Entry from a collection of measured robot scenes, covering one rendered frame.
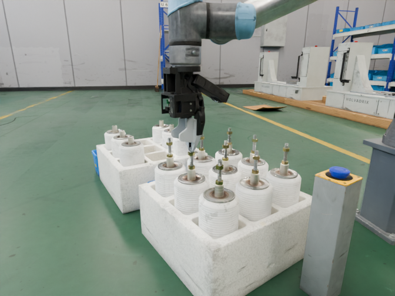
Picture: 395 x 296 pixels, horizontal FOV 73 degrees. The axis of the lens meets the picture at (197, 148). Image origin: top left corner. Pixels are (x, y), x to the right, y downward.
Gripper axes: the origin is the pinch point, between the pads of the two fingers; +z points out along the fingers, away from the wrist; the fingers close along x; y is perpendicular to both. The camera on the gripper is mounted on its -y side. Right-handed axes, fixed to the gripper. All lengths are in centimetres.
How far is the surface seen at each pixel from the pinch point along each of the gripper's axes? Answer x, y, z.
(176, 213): 2.9, 7.1, 16.3
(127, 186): -34.4, 8.3, 23.2
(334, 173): 28.3, -17.9, 1.9
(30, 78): -683, 21, 7
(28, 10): -677, 3, -135
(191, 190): 4.0, 3.0, 10.4
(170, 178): -7.5, 3.2, 11.4
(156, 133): -63, -17, 12
